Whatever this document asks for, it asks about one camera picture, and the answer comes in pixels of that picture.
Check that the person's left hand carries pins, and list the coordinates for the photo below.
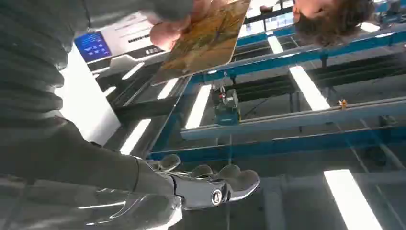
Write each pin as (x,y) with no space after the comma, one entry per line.
(168,33)

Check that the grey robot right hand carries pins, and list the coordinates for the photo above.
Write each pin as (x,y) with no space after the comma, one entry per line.
(79,171)

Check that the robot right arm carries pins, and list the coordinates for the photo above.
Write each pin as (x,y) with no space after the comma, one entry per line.
(28,79)

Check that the white kiosk terminal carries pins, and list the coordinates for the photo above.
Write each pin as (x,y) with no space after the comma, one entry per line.
(127,35)

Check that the white ceiling light strip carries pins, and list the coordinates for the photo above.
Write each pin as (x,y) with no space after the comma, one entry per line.
(135,136)
(275,44)
(133,70)
(198,106)
(167,89)
(352,200)
(309,89)

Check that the teal crane hoist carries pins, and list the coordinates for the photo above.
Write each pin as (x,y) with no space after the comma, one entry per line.
(226,111)

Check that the person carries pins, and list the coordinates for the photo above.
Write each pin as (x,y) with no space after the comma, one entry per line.
(330,22)

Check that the pale blue crane rail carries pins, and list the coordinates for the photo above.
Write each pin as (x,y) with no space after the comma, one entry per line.
(285,122)

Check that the blue steel gantry frame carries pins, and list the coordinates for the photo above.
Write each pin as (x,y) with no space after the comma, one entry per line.
(285,146)

